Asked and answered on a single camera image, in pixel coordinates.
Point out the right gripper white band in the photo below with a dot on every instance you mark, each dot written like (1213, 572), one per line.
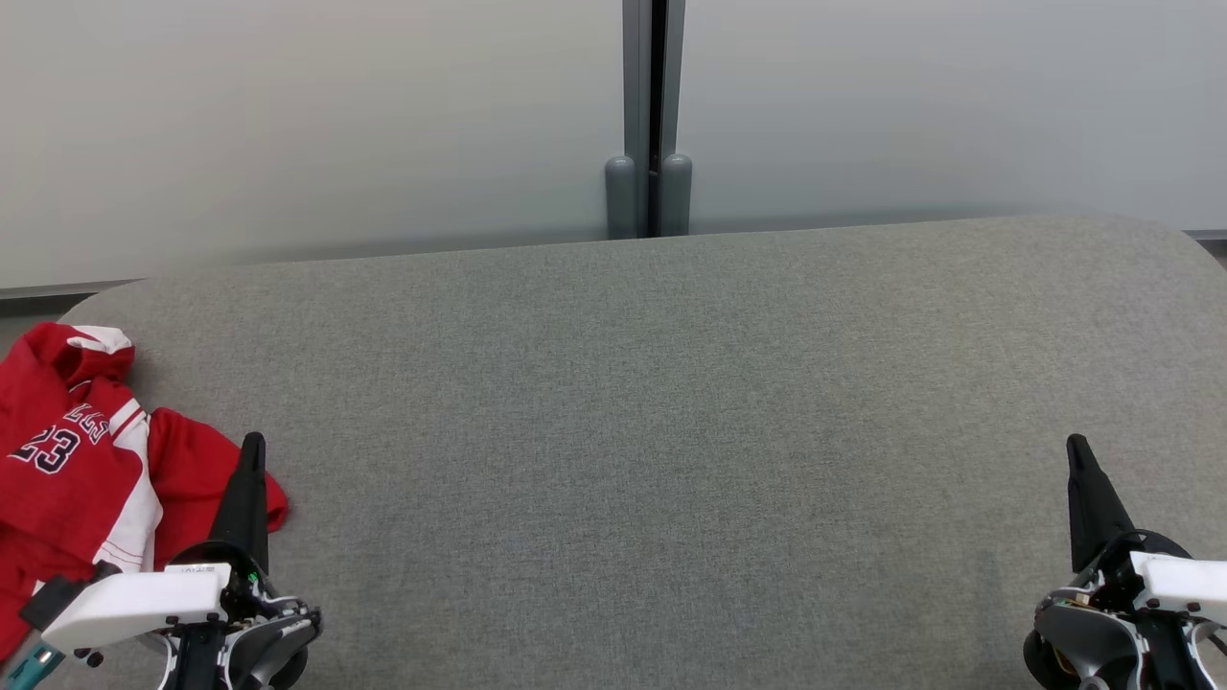
(1179, 580)

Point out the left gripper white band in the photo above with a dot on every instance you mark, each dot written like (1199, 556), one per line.
(134, 602)

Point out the red jersey number 23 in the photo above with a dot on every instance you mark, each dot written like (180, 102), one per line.
(67, 479)

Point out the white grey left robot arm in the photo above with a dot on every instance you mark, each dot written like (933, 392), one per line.
(259, 642)

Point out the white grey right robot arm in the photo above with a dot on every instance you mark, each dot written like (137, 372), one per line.
(1093, 637)

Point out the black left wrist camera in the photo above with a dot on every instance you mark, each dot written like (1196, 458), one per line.
(57, 596)

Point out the grey partition post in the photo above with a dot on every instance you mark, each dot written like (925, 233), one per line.
(649, 115)

